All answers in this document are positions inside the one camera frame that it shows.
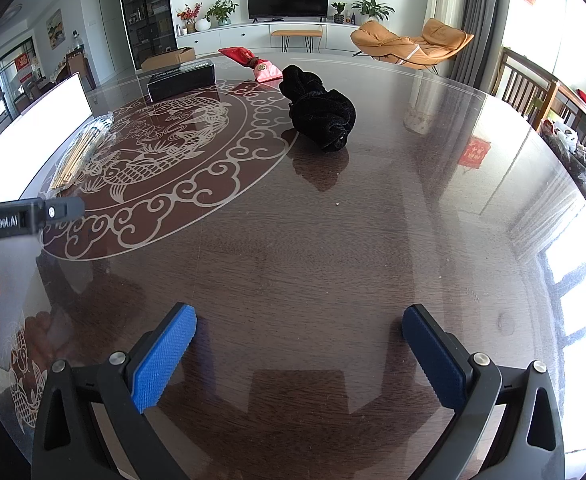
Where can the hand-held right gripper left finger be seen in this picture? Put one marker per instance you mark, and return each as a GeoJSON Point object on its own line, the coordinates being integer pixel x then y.
{"type": "Point", "coordinates": [165, 355]}

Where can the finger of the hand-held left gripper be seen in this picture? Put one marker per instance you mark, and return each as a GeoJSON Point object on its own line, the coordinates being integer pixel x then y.
{"type": "Point", "coordinates": [63, 210]}

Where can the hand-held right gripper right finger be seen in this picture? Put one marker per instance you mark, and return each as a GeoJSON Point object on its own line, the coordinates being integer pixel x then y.
{"type": "Point", "coordinates": [435, 355]}

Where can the bag of cotton swabs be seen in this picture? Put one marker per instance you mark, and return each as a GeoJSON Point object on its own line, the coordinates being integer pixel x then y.
{"type": "Point", "coordinates": [80, 152]}

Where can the large black velvet scrunchie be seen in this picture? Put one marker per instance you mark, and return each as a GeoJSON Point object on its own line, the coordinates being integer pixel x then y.
{"type": "Point", "coordinates": [325, 117]}

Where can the dark wooden glass-topped desktop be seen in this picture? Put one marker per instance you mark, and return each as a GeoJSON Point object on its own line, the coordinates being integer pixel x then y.
{"type": "Point", "coordinates": [323, 260]}

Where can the black rectangular box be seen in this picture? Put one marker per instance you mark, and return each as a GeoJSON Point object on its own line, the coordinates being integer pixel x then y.
{"type": "Point", "coordinates": [180, 80]}

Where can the cardboard box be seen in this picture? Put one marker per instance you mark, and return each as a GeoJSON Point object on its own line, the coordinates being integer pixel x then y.
{"type": "Point", "coordinates": [168, 57]}

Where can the dark glass display cabinet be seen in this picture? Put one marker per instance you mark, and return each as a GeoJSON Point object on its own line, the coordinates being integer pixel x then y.
{"type": "Point", "coordinates": [145, 10]}

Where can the round white vase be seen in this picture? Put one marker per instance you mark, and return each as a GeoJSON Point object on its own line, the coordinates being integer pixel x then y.
{"type": "Point", "coordinates": [202, 25]}

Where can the red flowers in vase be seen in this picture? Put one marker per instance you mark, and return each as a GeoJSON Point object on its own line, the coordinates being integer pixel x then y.
{"type": "Point", "coordinates": [189, 14]}

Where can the white television cabinet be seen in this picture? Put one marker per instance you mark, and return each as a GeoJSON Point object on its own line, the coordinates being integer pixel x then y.
{"type": "Point", "coordinates": [233, 37]}

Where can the red and pink pouch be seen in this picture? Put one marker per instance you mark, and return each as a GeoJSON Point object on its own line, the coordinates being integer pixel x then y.
{"type": "Point", "coordinates": [265, 71]}

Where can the cluttered sideboard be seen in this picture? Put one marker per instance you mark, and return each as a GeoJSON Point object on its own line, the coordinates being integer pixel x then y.
{"type": "Point", "coordinates": [583, 155]}

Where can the green leafy potted plant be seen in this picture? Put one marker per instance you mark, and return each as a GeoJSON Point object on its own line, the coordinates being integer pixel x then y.
{"type": "Point", "coordinates": [222, 11]}

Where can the wooden slatted chair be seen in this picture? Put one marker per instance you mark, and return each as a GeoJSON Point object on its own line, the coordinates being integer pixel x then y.
{"type": "Point", "coordinates": [528, 85]}

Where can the wooden bench with metal legs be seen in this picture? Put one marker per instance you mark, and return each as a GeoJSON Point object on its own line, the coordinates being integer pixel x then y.
{"type": "Point", "coordinates": [296, 33]}

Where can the orange lounge chair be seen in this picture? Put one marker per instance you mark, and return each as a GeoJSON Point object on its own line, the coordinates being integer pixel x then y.
{"type": "Point", "coordinates": [383, 40]}

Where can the small potted plant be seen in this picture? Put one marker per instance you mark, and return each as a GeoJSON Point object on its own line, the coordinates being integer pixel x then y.
{"type": "Point", "coordinates": [339, 11]}

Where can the grey curtain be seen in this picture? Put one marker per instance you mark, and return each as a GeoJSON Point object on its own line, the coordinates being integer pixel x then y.
{"type": "Point", "coordinates": [485, 15]}

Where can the large broad-leaf potted plant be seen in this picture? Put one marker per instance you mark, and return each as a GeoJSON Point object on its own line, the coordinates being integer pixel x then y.
{"type": "Point", "coordinates": [373, 9]}

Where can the framed wall painting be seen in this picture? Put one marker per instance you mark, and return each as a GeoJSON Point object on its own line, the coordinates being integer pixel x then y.
{"type": "Point", "coordinates": [56, 28]}

